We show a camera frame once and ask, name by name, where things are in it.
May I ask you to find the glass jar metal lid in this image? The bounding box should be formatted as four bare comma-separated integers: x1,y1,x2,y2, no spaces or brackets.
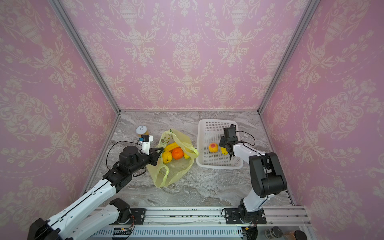
265,226,283,240

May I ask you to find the yellow banana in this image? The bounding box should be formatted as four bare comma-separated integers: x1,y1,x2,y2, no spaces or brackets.
164,143,179,152

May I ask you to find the yellow lemon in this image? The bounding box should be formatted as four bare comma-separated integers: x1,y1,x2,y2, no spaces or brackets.
162,151,173,164
221,147,229,156

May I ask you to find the white plastic basket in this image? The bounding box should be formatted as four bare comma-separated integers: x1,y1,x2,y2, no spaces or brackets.
196,118,244,170

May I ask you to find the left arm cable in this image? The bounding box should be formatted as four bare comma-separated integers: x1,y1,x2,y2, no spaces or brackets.
105,140,148,178

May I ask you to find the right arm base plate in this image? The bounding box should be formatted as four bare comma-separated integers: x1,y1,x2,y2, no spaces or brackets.
222,208,267,225

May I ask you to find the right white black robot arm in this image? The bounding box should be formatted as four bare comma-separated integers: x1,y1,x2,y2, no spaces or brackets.
219,125,288,223

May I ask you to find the orange fruit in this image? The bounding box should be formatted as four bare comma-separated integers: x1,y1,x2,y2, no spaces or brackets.
172,147,184,160

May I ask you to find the yellow-green plastic bag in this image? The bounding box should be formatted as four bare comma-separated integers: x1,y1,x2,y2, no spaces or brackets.
148,129,199,188

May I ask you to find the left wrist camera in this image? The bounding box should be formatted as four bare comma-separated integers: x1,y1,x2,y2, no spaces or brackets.
139,135,153,155

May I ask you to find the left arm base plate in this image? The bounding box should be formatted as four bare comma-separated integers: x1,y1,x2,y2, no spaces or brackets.
110,198,147,225

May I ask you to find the dark round lid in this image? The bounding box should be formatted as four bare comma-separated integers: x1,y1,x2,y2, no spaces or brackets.
294,230,308,240

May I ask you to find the peach fruit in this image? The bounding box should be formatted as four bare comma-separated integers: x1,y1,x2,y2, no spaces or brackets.
209,143,219,153

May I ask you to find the aluminium mounting rail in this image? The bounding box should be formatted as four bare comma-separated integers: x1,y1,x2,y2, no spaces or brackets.
86,206,316,240

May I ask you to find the yellow lemon in bag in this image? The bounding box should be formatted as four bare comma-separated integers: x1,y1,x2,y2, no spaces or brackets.
162,151,173,164

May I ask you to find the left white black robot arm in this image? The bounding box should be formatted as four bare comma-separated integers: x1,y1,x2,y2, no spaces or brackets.
27,146,164,240

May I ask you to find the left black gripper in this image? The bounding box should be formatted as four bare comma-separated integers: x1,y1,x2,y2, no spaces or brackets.
129,146,165,176

